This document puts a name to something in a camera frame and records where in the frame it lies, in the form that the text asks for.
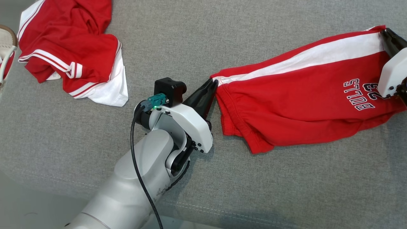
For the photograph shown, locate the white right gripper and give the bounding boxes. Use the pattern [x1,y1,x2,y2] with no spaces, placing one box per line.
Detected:
[377,28,407,98]

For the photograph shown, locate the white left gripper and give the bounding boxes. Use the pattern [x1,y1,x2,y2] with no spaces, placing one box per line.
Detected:
[149,78,219,154]

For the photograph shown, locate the red shorts with white stripe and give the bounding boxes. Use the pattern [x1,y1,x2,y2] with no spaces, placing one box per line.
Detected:
[210,25,407,155]

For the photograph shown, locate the red t-shirt with white sleeves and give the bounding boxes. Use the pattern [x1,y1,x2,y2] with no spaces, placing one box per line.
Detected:
[17,0,129,107]

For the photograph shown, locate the red garment in basket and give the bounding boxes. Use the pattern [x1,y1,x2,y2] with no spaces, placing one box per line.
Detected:
[3,51,15,80]

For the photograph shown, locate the white woven laundry basket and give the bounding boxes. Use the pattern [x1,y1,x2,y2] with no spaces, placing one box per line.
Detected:
[0,25,18,93]

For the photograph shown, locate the teal left camera connector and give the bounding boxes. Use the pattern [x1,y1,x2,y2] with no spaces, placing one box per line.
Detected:
[140,93,167,112]

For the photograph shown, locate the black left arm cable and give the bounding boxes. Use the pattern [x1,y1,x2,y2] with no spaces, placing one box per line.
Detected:
[130,105,164,229]

